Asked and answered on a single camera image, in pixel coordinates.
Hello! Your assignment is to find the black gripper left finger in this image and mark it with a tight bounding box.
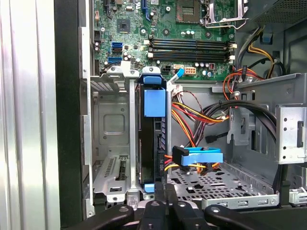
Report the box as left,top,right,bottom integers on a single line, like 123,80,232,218
90,182,168,230

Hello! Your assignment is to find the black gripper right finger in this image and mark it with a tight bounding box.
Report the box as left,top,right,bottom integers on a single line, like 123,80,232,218
167,183,250,230

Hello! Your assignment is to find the orange red yellow power wire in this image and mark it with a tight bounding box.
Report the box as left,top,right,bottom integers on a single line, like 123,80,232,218
156,149,221,180

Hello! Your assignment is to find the hard disk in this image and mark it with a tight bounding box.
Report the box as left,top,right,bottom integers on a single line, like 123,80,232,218
138,73,170,194

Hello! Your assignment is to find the grey metal disk bay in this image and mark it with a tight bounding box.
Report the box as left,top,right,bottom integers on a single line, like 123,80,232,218
80,61,280,209

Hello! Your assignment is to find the black open PC case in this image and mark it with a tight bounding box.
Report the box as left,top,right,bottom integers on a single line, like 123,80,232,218
54,0,307,230

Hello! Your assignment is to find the grey metal drive cage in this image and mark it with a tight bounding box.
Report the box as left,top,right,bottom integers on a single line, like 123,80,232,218
212,72,307,166

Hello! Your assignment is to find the RAM slot with white clips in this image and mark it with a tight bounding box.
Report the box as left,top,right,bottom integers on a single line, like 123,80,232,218
143,39,238,50
147,52,236,62

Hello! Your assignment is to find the RAM slot with black clips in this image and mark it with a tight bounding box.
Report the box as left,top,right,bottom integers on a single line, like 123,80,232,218
148,35,235,43
148,49,235,57

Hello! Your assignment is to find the green motherboard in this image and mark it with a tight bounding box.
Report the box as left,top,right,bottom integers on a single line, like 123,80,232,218
92,0,237,81

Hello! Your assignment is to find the metal locking lever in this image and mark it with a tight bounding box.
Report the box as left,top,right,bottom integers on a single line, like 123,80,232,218
203,18,249,31

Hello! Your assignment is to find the metal socket cover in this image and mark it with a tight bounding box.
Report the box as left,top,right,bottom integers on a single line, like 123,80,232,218
203,0,249,26

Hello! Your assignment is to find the CPU socket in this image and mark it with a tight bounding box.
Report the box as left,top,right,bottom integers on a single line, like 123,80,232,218
176,0,201,24

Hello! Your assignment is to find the blue expansion slot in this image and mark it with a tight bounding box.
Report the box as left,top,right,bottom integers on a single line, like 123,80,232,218
141,0,150,19

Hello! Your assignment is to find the grey power supply unit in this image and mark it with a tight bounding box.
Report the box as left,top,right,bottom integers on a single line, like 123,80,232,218
247,0,307,31

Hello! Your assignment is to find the blue flat data wire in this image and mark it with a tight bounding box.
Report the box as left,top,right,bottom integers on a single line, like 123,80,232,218
172,145,224,167

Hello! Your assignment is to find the black flat wire connector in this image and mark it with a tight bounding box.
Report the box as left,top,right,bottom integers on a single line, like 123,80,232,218
205,132,229,145

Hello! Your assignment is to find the orange red wire bundle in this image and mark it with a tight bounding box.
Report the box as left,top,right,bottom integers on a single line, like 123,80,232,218
170,68,266,150

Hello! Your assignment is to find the black cable bundle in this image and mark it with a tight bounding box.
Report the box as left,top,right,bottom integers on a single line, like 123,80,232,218
193,99,278,144

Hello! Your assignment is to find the small blue wire connector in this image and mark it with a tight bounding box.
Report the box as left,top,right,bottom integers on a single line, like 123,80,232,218
166,68,186,85

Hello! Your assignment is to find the yellow orange wire bundle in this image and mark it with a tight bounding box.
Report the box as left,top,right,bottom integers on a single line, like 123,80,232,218
236,25,287,80

